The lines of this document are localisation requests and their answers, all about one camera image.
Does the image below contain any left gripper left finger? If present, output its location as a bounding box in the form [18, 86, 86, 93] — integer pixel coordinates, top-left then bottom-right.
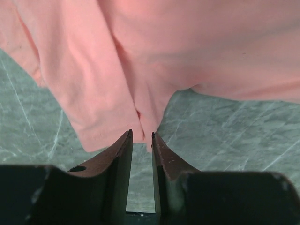
[0, 130, 133, 225]

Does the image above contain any pink t-shirt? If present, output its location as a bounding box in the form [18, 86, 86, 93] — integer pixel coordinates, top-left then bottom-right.
[0, 0, 300, 152]

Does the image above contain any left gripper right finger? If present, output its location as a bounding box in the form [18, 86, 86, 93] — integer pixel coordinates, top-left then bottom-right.
[151, 133, 300, 225]

